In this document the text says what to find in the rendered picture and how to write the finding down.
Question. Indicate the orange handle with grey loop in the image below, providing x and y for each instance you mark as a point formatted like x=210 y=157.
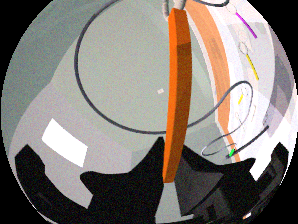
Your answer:
x=180 y=77

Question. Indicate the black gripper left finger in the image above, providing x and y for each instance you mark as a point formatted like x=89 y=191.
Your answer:
x=143 y=184

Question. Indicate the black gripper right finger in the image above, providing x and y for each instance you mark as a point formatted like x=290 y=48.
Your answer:
x=197 y=179

